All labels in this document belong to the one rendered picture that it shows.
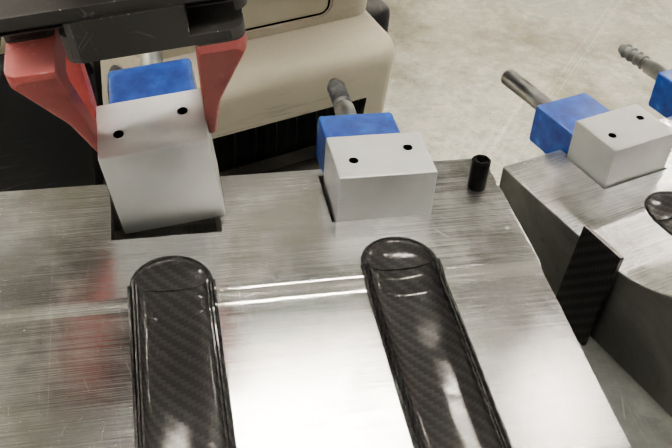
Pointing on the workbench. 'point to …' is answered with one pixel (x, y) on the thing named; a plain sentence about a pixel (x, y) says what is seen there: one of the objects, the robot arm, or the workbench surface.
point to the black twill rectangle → (587, 282)
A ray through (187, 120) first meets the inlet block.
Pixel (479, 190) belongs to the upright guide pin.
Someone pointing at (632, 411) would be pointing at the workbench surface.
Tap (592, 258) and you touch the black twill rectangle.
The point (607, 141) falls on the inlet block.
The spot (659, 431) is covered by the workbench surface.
